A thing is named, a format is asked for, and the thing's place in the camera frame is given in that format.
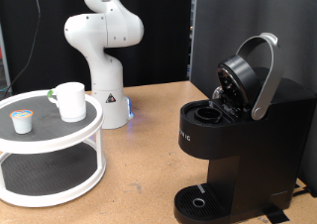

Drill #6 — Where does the silver Keurig lid handle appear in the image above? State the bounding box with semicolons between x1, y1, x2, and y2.
235;32;286;122

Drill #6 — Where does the coffee pod orange blue lid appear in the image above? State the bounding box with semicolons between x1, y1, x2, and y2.
9;109;35;135

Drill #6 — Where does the black Keurig coffee machine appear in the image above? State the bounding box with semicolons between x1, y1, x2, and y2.
173;54;317;224

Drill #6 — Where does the black curtain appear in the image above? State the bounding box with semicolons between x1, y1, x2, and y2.
0;0;193;96

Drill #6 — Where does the white mug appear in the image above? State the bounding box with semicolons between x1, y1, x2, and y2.
47;81;88;123

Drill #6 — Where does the white two-tier turntable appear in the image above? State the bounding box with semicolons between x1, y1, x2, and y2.
0;89;107;208

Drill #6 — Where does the black square lid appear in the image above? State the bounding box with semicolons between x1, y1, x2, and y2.
189;0;317;198

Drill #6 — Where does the black tape strip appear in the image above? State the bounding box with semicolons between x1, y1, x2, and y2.
262;205;291;224

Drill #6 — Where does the grey metal frame post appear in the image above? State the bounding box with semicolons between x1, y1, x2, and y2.
0;22;13;93
187;0;198;81

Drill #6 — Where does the black hanging cable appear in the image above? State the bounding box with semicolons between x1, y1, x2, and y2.
0;0;43;99

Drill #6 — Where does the black Keurig power cord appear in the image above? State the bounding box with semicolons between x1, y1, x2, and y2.
291;183;313;198

